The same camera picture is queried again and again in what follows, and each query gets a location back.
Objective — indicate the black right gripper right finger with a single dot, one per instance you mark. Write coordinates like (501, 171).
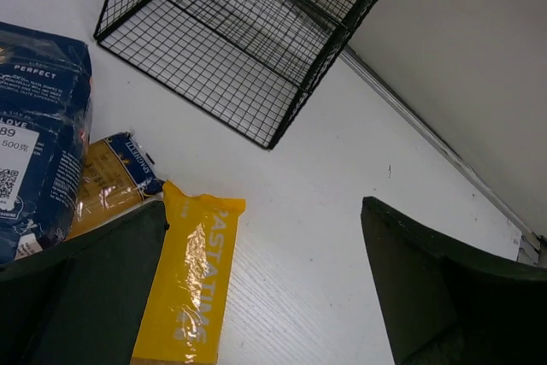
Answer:
(447, 302)

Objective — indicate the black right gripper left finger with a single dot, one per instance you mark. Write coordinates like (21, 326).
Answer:
(82, 301)

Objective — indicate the yellow spaghetti bag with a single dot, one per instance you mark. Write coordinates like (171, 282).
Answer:
(184, 313)

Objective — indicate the blue-ended spaghetti bag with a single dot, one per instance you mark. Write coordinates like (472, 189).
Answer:
(118, 175)

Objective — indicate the blue Barilla pasta box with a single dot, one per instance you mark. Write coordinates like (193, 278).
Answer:
(45, 124)

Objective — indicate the aluminium table edge rail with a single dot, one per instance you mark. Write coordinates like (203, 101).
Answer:
(532, 248)

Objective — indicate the black wire mesh shelf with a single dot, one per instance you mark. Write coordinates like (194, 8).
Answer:
(250, 64)

